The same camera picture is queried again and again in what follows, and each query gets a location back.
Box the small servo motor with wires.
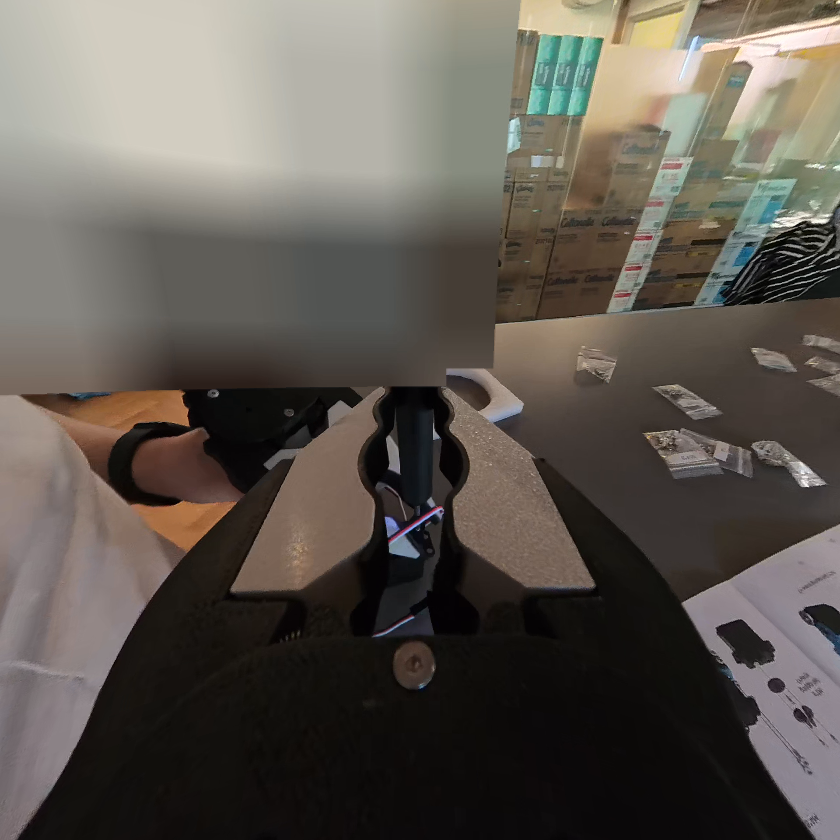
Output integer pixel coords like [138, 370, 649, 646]
[373, 453, 447, 639]

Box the stack of cardboard boxes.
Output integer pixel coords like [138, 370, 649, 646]
[495, 0, 840, 322]

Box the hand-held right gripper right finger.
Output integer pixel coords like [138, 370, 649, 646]
[435, 386, 597, 589]

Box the group of small screw bags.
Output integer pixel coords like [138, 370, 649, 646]
[576, 333, 840, 490]

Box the black electric screwdriver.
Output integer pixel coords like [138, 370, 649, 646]
[392, 387, 439, 519]

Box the white foam square frame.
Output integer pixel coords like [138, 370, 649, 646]
[446, 367, 525, 423]

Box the dark grey desk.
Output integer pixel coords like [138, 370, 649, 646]
[446, 298, 840, 605]

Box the black wristband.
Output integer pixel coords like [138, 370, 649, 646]
[108, 422, 194, 506]

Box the person's left forearm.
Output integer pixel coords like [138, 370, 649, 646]
[56, 413, 132, 490]

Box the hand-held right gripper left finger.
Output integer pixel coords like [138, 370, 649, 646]
[231, 386, 396, 598]

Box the person's left hand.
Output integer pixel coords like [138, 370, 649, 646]
[134, 428, 242, 504]

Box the white instruction booklet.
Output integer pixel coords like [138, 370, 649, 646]
[682, 525, 840, 840]

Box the person's white shirt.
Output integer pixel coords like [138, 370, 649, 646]
[0, 394, 188, 840]

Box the stack of teal packages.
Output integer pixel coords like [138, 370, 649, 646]
[527, 33, 605, 117]

